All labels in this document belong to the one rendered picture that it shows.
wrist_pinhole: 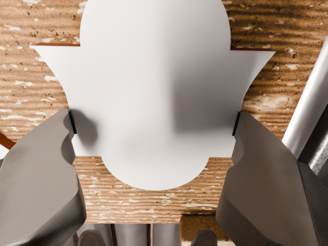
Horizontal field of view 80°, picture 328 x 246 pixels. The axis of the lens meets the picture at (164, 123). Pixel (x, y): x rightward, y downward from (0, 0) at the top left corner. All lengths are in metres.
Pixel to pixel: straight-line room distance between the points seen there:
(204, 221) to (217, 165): 0.07
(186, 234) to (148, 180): 0.07
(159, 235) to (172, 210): 0.08
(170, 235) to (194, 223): 0.07
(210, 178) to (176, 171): 0.04
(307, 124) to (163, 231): 0.19
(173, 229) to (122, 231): 0.06
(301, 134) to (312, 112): 0.02
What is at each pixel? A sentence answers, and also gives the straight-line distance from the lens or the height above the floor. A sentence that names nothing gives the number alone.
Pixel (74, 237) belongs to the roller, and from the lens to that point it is 0.34.
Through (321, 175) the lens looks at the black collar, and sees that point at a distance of 0.25.
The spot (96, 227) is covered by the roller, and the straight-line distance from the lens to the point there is 0.28.
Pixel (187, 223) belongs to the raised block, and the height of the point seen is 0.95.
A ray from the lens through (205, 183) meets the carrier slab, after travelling 0.18.
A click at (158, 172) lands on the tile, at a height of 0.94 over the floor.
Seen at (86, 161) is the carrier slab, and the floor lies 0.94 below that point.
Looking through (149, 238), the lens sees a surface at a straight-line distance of 0.38.
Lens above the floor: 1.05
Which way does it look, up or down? 58 degrees down
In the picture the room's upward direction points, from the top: 179 degrees clockwise
